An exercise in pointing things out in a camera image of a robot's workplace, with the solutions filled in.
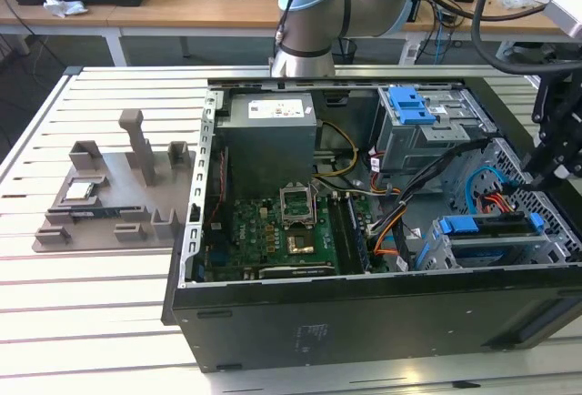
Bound thick black hose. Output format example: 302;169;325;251
469;0;582;78

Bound office chair base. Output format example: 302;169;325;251
497;41;563;68

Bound orange red wire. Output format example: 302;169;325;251
480;190;525;219

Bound installed RAM stick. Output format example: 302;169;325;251
346;194;370;274

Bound yellow black wires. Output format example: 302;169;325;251
313;120;359;178

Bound blue wire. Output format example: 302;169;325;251
465;165;534;228

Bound CPU socket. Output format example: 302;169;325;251
286;228;316;256

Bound black RAM slot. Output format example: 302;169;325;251
326;193;351;276

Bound metal socket cover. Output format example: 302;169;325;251
278;183;317;228

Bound grey power supply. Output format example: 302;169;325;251
216;92;319;187

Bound blue plastic latch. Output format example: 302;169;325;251
388;87;434;127

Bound green motherboard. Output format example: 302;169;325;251
202;194;365;278

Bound silver CPU chip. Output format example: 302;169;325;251
62;182;95;201

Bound grey parts rack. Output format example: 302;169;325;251
30;108;197;254

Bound orange wire bundle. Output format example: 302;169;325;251
371;220;404;256

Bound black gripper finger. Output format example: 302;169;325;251
553;133;582;182
521;139;559;191

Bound hard disk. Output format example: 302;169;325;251
436;211;547;269

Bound crumpled white paper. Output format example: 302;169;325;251
43;0;88;19

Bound metal disk bay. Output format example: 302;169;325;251
416;192;582;272

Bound metal drive cage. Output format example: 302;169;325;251
376;86;500;174

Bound blue RAM stick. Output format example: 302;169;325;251
69;207;123;220

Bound black PC case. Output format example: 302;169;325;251
161;75;582;373

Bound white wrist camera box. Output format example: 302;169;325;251
542;0;582;40

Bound black cable bundle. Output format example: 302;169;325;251
366;137;495;237

